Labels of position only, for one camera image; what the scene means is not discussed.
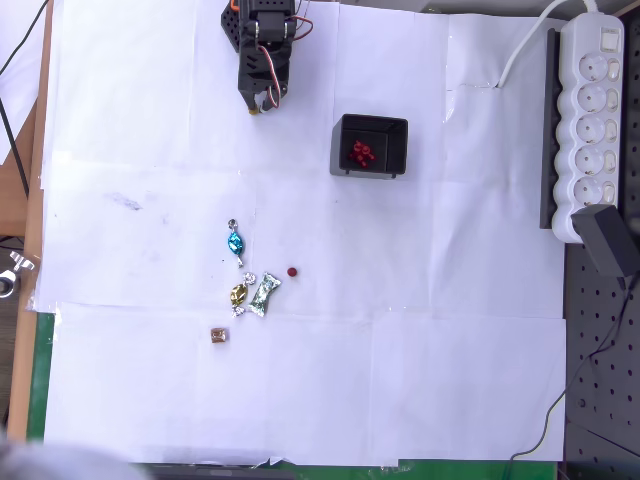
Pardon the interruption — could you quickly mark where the black square bin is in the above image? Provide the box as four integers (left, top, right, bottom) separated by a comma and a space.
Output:
329, 113, 410, 180

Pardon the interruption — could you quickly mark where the blue wrapped candy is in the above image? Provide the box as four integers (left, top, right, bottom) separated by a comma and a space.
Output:
225, 218, 250, 270

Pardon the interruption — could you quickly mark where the green silver candy packet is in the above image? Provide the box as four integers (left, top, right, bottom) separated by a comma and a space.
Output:
248, 272, 282, 317

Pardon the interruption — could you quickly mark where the gold wrapped candy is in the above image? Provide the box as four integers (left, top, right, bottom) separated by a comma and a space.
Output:
228, 272, 257, 319

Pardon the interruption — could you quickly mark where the white paper cover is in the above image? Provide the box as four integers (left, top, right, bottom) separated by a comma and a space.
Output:
37, 0, 569, 469

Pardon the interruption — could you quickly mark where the metal clamp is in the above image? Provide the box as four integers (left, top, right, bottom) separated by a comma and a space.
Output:
0, 249, 37, 301

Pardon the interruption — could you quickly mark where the white power strip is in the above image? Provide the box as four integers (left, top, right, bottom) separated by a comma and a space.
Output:
549, 12, 626, 245

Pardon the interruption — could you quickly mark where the green cutting mat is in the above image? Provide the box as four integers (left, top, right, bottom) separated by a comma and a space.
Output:
27, 309, 559, 480

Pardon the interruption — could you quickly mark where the black power adapter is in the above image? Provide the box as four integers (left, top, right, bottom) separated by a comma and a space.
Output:
570, 203, 635, 279

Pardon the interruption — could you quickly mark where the black pegboard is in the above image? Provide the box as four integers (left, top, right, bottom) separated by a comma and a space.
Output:
563, 239, 640, 480

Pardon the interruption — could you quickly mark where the black cable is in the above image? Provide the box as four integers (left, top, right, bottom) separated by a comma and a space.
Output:
0, 0, 50, 74
0, 97, 30, 197

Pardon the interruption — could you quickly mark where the white power cable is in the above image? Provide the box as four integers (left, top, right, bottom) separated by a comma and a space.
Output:
497, 0, 601, 89

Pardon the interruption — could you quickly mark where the dark shelf rail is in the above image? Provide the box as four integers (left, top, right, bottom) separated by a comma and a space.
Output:
538, 27, 564, 231

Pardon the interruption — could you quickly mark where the thin dark adapter cable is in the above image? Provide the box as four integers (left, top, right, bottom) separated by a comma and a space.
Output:
501, 274, 640, 480

